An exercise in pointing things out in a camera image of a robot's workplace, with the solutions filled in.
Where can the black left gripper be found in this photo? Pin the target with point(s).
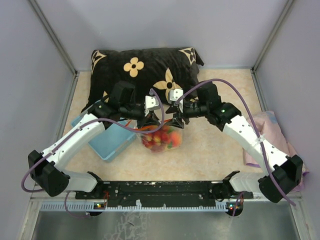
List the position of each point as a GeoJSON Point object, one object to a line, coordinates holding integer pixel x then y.
{"type": "Point", "coordinates": [150, 119]}

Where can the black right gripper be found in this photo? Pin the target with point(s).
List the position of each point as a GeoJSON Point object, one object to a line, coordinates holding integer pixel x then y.
{"type": "Point", "coordinates": [176, 121]}

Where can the orange peach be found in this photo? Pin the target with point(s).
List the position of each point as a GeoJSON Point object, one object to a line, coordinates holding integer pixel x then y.
{"type": "Point", "coordinates": [176, 139]}

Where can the clear zip top bag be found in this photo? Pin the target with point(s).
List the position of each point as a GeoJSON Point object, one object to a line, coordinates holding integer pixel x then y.
{"type": "Point", "coordinates": [159, 147]}

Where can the red strawberry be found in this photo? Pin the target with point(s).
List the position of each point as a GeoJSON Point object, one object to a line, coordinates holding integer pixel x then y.
{"type": "Point", "coordinates": [149, 137]}
{"type": "Point", "coordinates": [157, 138]}
{"type": "Point", "coordinates": [164, 137]}

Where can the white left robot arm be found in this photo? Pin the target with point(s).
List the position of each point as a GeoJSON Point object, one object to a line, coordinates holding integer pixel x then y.
{"type": "Point", "coordinates": [48, 168]}

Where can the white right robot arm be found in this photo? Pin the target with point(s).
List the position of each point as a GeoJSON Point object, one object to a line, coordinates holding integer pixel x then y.
{"type": "Point", "coordinates": [280, 174]}

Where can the light blue plastic basket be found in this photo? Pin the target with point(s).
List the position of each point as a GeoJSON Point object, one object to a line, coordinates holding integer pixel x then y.
{"type": "Point", "coordinates": [107, 143]}

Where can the black floral pillow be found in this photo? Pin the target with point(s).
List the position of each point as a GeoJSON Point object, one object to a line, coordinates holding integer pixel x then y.
{"type": "Point", "coordinates": [162, 69]}

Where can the pink cloth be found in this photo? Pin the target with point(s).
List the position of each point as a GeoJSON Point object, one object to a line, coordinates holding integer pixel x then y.
{"type": "Point", "coordinates": [267, 125]}

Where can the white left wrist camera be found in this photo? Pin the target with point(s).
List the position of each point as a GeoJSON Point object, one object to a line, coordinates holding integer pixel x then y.
{"type": "Point", "coordinates": [151, 103]}

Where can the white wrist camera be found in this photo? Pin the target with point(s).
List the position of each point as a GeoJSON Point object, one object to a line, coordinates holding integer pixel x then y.
{"type": "Point", "coordinates": [174, 95]}
{"type": "Point", "coordinates": [151, 103]}

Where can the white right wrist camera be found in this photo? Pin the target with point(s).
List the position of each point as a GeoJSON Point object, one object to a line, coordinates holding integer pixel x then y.
{"type": "Point", "coordinates": [174, 95]}

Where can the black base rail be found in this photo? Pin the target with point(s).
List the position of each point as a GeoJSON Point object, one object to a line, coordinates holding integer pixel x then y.
{"type": "Point", "coordinates": [172, 194]}

